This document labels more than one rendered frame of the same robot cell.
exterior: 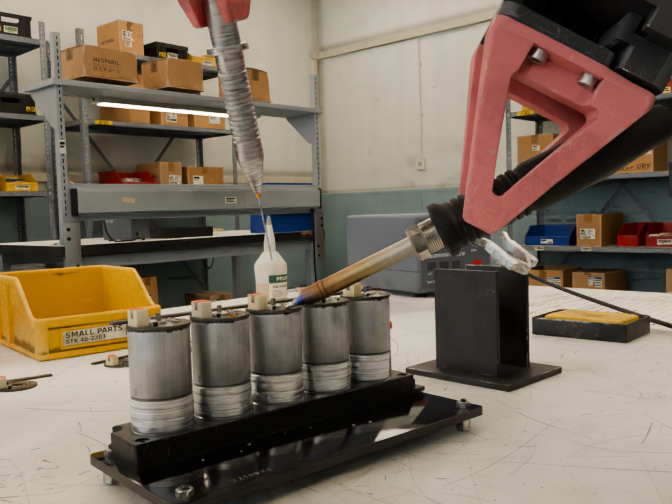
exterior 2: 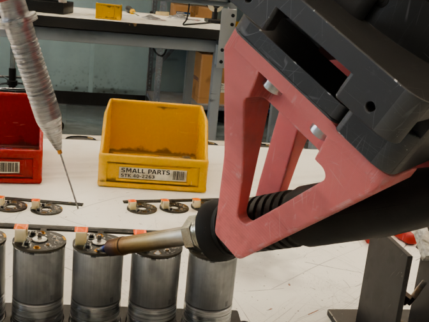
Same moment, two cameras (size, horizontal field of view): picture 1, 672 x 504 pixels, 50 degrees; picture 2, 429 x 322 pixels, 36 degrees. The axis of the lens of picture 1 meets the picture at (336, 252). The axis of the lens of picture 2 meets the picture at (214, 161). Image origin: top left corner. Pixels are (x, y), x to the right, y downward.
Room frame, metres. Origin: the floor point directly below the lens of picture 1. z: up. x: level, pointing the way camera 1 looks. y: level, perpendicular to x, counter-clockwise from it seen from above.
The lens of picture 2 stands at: (0.10, -0.17, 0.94)
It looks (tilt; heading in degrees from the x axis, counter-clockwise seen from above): 15 degrees down; 33
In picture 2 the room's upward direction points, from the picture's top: 6 degrees clockwise
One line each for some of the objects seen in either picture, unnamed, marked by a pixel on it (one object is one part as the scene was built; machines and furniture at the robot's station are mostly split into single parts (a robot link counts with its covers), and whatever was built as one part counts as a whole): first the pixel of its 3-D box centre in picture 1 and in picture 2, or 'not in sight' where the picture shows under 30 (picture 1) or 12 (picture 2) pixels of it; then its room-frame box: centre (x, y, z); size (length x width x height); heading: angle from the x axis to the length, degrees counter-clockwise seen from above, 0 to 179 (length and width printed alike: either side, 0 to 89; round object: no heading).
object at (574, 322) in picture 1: (590, 323); not in sight; (0.56, -0.20, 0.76); 0.07 x 0.05 x 0.02; 49
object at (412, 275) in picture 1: (417, 251); not in sight; (0.90, -0.10, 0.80); 0.15 x 0.12 x 0.10; 31
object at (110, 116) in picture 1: (150, 185); not in sight; (5.00, 1.28, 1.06); 1.20 x 0.45 x 2.12; 137
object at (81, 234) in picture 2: (259, 301); (83, 236); (0.31, 0.03, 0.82); 0.01 x 0.01 x 0.01; 41
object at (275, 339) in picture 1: (275, 361); (96, 289); (0.32, 0.03, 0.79); 0.02 x 0.02 x 0.05
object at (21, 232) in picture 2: (203, 308); (23, 232); (0.29, 0.06, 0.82); 0.01 x 0.01 x 0.01; 41
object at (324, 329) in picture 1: (323, 351); (153, 291); (0.34, 0.01, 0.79); 0.02 x 0.02 x 0.05
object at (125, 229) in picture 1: (126, 229); not in sight; (2.99, 0.87, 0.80); 0.15 x 0.12 x 0.10; 66
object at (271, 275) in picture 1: (270, 264); not in sight; (0.74, 0.07, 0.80); 0.03 x 0.03 x 0.10
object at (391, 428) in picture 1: (302, 440); not in sight; (0.30, 0.02, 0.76); 0.16 x 0.07 x 0.01; 131
